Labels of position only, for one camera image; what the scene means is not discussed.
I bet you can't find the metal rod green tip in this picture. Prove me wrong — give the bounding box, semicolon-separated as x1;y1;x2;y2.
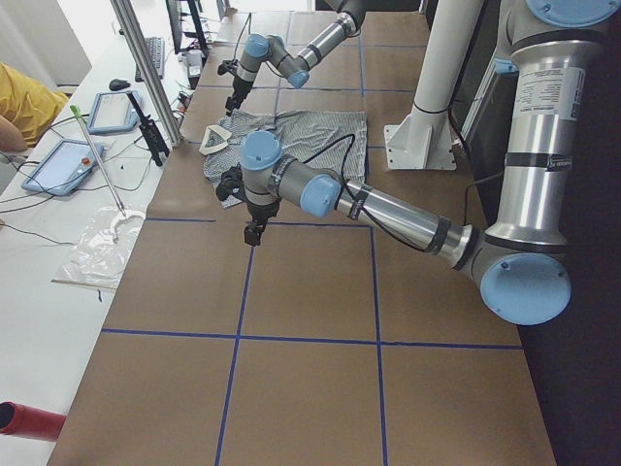
69;104;127;217

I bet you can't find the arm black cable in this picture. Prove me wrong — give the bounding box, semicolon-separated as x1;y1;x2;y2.
300;133;438;251
232;12;253;64

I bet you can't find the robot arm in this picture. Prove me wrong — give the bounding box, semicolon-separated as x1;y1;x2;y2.
217;0;367;116
226;1;620;325

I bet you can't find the blue teach pendant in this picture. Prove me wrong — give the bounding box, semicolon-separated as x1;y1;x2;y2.
20;139;97;196
87;91;139;136

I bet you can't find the blue teach pendant far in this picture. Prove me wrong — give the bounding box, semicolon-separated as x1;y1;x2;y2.
87;91;139;136

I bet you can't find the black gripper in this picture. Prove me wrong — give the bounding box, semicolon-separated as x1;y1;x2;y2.
225;77;250;111
244;201;278;247

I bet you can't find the aluminium frame post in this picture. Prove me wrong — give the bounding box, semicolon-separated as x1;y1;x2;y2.
111;0;182;148

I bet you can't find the striped polo shirt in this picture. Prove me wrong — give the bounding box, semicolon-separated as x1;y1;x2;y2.
200;110;367;185

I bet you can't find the person in yellow shirt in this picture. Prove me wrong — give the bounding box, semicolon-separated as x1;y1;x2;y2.
1;62;69;152

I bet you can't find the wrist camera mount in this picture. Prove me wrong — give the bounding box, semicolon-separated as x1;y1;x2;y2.
217;59;238;76
215;165;246;202

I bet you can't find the black computer mouse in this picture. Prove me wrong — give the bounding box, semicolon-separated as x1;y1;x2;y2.
109;79;131;92

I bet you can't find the black keyboard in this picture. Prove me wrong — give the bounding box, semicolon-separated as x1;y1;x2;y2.
145;37;166;79

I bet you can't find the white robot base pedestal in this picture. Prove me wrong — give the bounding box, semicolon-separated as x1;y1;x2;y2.
384;0;483;171

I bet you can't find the clear plastic bag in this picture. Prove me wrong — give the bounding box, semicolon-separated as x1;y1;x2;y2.
52;206;146;290

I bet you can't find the red cylinder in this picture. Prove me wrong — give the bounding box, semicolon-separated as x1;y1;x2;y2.
1;401;66;442

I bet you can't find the blue teach pendant near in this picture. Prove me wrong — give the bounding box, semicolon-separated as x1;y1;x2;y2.
20;139;97;196

